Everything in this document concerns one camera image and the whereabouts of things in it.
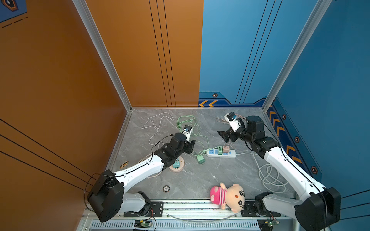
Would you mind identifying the green charger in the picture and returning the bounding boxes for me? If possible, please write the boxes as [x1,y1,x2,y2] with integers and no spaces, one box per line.
[217,146,223,155]
[196,156,205,164]

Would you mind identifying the pink charger adapter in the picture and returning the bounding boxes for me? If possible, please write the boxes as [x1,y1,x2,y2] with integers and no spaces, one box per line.
[223,145,230,153]

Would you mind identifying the pink multi-head cable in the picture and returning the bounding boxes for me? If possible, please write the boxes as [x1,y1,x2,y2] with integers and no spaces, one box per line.
[215,114,249,125]

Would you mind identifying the teal charger with black cable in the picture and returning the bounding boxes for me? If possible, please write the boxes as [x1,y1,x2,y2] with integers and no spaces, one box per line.
[172,161,180,168]

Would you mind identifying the black usb cable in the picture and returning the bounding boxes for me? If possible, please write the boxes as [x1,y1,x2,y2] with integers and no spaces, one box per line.
[151,133,177,154]

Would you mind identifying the green multi-head cable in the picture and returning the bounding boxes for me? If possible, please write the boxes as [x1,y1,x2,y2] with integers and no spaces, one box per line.
[176,115,210,157]

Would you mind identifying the white usb cable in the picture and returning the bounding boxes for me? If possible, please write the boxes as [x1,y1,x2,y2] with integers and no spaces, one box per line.
[141,112,175,146]

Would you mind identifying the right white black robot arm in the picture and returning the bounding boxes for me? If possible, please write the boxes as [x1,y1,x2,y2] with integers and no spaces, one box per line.
[218,112,341,231]

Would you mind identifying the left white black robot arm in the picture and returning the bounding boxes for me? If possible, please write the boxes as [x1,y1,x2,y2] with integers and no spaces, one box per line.
[87,131,196,223]

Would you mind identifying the round pink power socket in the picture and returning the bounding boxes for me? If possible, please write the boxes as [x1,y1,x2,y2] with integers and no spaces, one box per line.
[169,157,185,173]

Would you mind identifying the white blue power strip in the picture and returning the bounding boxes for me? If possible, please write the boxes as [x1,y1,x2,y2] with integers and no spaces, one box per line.
[206,148,236,159]

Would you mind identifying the pink plush doll toy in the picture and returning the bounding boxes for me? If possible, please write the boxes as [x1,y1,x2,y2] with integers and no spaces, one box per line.
[210,183,245,213]

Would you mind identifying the small orange connector piece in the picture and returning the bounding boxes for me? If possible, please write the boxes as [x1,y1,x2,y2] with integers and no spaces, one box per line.
[120,161,128,168]

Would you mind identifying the left green circuit board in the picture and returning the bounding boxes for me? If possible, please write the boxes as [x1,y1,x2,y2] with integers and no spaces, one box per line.
[133,220,154,231]

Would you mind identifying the green circuit board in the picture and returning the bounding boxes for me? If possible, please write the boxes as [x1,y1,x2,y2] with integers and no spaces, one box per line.
[258,220,280,231]
[133,220,154,231]

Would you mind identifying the right green circuit board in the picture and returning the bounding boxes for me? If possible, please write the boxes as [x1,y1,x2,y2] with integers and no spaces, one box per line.
[258,220,280,231]

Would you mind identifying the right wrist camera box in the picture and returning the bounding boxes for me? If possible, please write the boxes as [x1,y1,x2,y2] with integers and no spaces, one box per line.
[224,112,242,132]

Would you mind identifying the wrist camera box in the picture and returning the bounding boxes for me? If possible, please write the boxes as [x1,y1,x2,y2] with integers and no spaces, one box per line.
[224,112,242,132]
[182,125,192,143]

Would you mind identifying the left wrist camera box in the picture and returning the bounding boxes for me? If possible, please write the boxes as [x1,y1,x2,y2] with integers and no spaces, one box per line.
[182,125,192,143]

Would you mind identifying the white power strip cord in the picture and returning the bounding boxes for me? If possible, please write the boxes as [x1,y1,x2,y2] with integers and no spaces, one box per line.
[235,151,288,193]

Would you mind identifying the aluminium front rail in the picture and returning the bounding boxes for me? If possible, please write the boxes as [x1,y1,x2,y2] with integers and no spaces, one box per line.
[77,200,303,231]

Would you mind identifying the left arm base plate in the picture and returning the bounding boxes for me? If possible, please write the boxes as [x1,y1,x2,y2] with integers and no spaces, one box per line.
[123,201,164,218]

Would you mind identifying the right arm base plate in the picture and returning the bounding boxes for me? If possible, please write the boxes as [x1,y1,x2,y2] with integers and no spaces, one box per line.
[241,201,281,217]

